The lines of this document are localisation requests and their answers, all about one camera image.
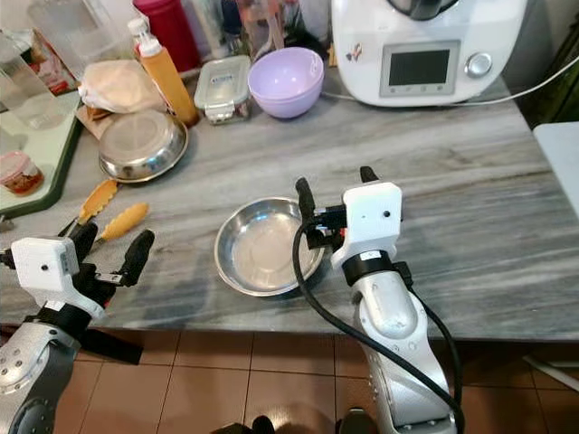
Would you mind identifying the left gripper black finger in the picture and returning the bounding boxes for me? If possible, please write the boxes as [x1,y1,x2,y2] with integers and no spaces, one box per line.
[72,222,99,263]
[120,230,156,288]

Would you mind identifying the round stainless steel bowl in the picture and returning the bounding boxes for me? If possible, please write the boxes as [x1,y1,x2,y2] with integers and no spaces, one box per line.
[98,110,190,185]
[214,197,327,298]

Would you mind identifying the steel tongs with orange tips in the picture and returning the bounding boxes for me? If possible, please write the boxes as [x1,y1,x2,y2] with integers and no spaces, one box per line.
[59,178,151,243]

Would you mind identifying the small jar with red contents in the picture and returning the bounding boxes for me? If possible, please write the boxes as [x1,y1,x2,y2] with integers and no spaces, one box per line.
[1,151,47,197]

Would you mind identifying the pale green tray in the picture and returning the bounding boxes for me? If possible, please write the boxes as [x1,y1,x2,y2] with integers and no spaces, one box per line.
[0,90,83,219]

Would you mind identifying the purple plastic bowl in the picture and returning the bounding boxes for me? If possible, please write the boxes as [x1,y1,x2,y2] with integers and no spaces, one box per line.
[247,47,326,120]

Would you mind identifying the brown paper sheet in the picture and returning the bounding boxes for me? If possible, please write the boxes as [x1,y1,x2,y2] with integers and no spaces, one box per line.
[74,101,117,142]

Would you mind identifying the marble top wooden table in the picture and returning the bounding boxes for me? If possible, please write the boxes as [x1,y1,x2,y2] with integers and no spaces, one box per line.
[0,71,579,344]

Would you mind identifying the white kitchen cooking appliance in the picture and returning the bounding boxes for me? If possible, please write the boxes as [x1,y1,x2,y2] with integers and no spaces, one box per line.
[330,0,531,109]

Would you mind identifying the glass container with clip lid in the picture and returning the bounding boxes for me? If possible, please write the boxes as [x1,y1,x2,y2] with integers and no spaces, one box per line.
[195,56,253,126]

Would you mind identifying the beige paper food bag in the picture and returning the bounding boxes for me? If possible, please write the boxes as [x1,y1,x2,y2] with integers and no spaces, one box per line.
[79,60,166,116]

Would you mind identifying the clear plastic water bottle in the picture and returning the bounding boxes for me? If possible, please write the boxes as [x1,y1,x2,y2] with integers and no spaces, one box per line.
[0,32,70,131]

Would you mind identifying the printed snack packet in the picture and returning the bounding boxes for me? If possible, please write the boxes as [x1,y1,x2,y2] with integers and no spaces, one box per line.
[32,32,83,96]

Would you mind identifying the orange sauce squeeze bottle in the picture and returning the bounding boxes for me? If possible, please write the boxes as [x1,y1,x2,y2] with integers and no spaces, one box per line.
[127,18,201,128]

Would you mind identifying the white plastic board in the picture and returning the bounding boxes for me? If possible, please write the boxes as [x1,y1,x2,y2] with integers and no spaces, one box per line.
[532,122,579,219]

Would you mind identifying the black robot right foot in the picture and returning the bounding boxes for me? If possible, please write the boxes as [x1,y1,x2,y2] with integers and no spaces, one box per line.
[339,409,382,434]

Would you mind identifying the black robot foot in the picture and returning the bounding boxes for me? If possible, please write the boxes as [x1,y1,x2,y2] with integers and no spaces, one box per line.
[339,409,382,434]
[240,416,278,434]

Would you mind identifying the clear plastic pitcher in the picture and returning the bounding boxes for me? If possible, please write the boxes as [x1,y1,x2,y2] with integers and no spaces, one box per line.
[25,0,138,80]

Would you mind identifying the black robot left foot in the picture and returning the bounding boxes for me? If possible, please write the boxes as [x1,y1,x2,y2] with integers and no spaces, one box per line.
[240,416,278,434]

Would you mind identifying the dark red canister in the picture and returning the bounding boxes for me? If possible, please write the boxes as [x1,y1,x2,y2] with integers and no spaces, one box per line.
[134,0,203,73]

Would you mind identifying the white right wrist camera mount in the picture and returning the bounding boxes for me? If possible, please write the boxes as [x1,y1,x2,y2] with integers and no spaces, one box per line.
[332,182,404,270]

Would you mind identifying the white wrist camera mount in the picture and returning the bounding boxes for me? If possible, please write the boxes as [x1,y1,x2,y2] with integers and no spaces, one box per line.
[11,237,81,317]
[332,182,404,270]

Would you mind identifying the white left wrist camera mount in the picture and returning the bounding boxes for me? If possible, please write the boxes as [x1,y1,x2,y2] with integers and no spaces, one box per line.
[11,237,81,317]

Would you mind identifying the white power cable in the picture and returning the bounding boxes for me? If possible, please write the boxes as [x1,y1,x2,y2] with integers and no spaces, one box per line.
[321,54,579,109]

